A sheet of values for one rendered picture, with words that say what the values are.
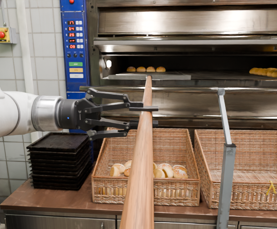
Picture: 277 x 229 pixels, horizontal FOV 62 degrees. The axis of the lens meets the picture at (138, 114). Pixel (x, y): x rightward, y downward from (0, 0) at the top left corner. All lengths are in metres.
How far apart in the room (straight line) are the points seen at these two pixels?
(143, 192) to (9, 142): 1.78
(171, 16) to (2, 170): 1.67
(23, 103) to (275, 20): 1.50
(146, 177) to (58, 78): 1.47
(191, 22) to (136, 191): 1.41
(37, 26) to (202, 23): 1.06
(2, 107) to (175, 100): 1.23
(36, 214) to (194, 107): 1.12
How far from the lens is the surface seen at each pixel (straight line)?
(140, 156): 0.31
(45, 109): 0.58
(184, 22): 1.58
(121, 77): 1.58
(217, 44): 1.45
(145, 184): 0.26
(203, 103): 1.61
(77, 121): 0.59
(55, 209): 1.34
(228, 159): 1.09
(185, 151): 1.62
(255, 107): 1.71
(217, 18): 1.62
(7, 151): 2.02
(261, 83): 1.70
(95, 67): 1.61
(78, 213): 1.32
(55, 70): 1.70
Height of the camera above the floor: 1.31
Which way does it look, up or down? 13 degrees down
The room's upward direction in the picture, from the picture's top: straight up
